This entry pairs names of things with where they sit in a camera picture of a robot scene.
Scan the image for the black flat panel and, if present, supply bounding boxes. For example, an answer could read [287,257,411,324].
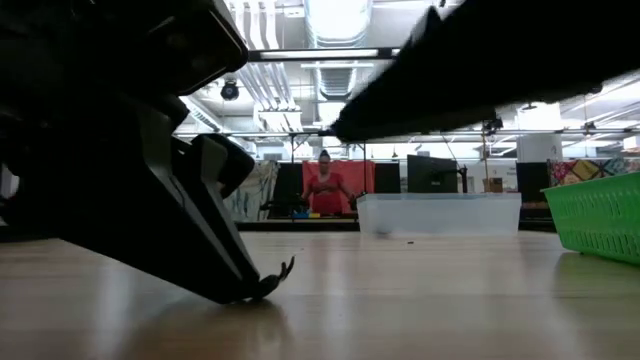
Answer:
[272,162,305,220]
[374,162,401,195]

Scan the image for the person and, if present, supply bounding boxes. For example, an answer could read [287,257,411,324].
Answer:
[301,148,359,217]

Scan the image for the black aluminium table frame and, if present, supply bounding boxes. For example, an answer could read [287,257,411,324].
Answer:
[234,218,556,234]

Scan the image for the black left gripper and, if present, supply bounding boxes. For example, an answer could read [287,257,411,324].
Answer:
[0,89,242,305]

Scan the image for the orange backdrop board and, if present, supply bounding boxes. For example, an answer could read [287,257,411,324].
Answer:
[301,159,377,216]

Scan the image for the black plastic spider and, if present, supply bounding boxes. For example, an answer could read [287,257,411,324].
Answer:
[249,255,297,304]

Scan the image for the colourful patterned cloth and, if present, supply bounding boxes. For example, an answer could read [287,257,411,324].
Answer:
[547,157,640,187]

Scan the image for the leaf print cloth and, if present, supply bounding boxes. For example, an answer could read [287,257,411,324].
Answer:
[223,160,280,223]

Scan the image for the silver ventilation duct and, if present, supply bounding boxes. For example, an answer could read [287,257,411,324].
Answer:
[308,0,374,102]

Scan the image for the clear plastic bin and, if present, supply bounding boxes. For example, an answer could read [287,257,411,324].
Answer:
[356,192,523,237]

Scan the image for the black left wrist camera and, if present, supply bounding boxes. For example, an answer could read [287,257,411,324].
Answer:
[192,133,257,200]

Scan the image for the green plastic basket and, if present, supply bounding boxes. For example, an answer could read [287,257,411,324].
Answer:
[541,171,640,266]

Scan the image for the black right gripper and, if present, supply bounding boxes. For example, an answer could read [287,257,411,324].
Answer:
[398,0,640,115]

